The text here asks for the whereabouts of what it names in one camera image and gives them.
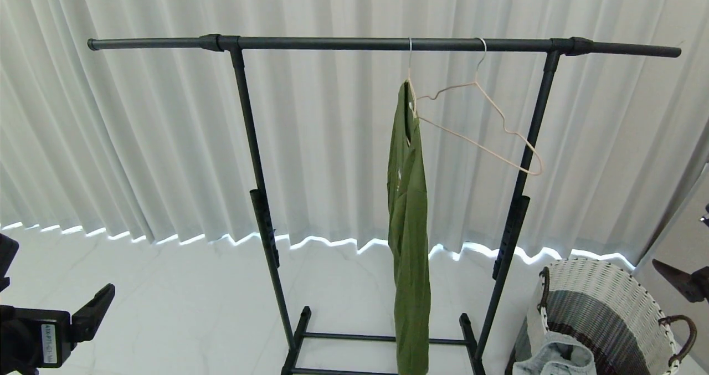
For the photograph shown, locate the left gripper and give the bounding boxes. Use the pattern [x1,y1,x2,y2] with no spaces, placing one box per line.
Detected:
[0,284,116,375]

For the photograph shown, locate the pink clothes hanger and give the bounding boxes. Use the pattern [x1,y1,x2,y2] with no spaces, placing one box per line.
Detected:
[406,37,420,143]
[415,38,543,176]

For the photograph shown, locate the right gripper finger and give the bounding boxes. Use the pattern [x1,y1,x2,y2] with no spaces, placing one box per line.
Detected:
[653,259,709,304]

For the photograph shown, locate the white laundry basket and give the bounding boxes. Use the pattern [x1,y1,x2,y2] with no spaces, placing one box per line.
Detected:
[512,259,697,375]

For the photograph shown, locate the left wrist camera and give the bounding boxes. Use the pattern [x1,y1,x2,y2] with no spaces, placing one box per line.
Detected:
[0,234,20,294]

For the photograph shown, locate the white curtain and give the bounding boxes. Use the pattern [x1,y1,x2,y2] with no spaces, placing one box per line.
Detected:
[0,0,709,268]

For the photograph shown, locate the green shirt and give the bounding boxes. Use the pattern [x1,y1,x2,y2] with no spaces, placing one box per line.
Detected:
[387,80,431,375]

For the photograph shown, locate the black clothes rack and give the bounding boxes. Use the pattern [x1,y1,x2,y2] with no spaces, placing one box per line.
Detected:
[87,34,682,375]

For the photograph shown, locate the pale grey shorts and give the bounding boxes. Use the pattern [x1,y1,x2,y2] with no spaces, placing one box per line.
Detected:
[512,333,598,375]

